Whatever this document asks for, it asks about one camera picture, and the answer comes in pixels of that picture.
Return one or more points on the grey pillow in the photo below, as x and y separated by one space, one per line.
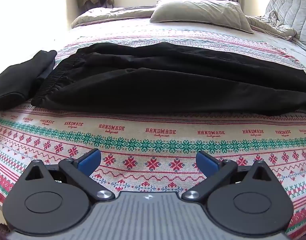
198 12

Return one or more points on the grey bed sheet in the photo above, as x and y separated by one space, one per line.
282 50

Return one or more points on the black pants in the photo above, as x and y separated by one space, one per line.
168 80

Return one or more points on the grey quilted cushion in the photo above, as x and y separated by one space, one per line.
290 7

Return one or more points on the folded black garment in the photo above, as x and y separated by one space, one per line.
15 80

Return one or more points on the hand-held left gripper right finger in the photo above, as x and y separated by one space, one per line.
205 162

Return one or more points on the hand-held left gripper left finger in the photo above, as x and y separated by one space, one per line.
89 162

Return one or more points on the printed patterned blanket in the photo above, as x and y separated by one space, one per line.
153 132

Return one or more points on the folded grey duvet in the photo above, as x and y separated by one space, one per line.
105 16

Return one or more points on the crumpled grey quilt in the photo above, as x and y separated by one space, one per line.
272 25

